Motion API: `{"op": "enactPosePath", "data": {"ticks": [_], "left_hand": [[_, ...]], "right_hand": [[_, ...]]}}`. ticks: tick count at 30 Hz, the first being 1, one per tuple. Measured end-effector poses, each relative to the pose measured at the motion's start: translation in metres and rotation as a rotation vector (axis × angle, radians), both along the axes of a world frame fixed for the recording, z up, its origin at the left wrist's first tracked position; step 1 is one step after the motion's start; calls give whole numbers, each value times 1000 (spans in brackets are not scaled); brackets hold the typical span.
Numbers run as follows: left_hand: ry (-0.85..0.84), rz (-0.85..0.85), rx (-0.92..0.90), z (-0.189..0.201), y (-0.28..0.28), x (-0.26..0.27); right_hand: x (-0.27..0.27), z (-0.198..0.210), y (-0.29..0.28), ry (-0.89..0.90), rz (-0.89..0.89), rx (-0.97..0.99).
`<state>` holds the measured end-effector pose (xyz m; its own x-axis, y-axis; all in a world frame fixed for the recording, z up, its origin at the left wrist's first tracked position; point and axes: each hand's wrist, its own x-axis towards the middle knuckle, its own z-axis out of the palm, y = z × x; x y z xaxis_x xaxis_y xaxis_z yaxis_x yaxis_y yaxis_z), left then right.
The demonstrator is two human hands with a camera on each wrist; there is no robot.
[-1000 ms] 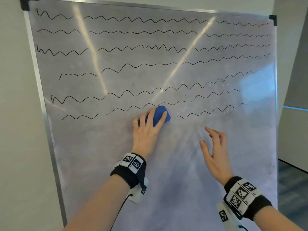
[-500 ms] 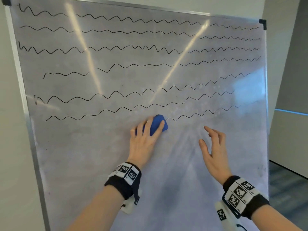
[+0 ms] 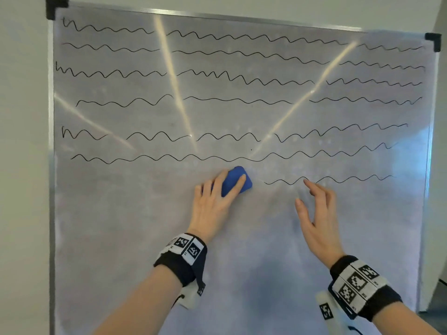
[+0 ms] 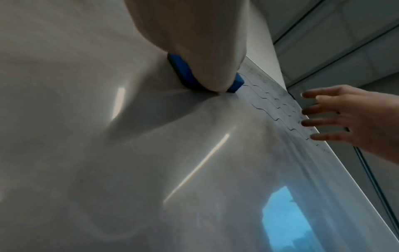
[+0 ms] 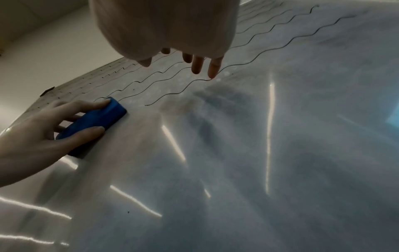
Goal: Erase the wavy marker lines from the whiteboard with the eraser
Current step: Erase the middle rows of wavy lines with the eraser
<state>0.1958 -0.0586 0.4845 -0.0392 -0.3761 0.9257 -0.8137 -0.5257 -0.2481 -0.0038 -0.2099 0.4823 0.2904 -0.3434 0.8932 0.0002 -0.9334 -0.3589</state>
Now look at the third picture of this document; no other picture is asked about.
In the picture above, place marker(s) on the person's left hand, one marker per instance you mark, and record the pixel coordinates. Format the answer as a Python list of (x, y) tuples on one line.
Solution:
[(211, 216)]

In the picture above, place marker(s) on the person's right hand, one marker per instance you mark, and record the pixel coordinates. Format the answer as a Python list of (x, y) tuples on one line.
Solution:
[(321, 226)]

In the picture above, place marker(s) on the blue whiteboard eraser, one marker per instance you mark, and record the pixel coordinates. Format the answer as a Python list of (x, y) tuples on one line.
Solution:
[(237, 181)]

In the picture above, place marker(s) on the white whiteboard with wavy lines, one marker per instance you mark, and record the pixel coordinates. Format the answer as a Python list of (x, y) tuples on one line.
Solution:
[(227, 170)]

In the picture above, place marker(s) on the person's left forearm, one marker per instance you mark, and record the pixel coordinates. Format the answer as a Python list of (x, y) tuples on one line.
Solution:
[(139, 303)]

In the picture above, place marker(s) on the black wristband with marker tags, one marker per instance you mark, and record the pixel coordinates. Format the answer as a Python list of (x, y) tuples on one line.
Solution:
[(181, 258), (366, 287)]

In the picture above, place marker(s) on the white wrist camera unit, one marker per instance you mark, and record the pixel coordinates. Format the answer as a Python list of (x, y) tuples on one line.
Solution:
[(328, 314), (192, 294)]

